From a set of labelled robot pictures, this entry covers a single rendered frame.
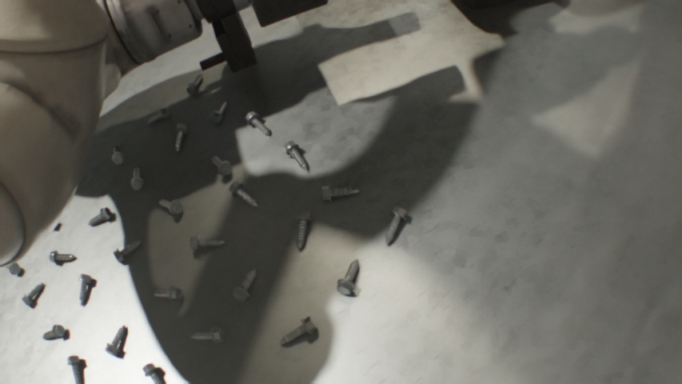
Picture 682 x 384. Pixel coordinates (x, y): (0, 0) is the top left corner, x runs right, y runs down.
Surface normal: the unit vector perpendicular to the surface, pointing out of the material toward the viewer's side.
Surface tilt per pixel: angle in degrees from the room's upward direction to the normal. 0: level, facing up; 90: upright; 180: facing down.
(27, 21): 55
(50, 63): 78
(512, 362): 0
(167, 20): 90
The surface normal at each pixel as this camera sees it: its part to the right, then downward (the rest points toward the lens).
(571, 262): -0.20, -0.53
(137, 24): 0.25, 0.60
